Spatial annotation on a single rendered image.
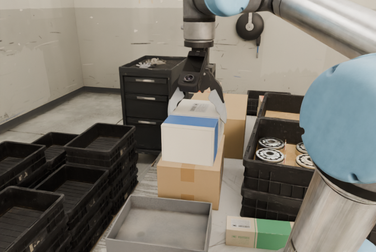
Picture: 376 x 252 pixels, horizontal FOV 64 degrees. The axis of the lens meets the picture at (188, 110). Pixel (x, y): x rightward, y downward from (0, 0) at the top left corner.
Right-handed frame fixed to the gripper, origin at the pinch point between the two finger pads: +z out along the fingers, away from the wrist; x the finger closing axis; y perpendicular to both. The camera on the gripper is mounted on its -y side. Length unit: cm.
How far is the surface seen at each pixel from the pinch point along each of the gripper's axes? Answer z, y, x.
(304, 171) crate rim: 18.1, 14.0, -29.8
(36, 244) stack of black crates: 60, 8, 65
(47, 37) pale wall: 14, 290, 264
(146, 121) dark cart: 66, 154, 74
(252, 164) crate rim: 18.8, 15.4, -14.7
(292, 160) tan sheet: 28, 38, -29
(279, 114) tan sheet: 27, 89, -27
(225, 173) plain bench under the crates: 41, 44, -4
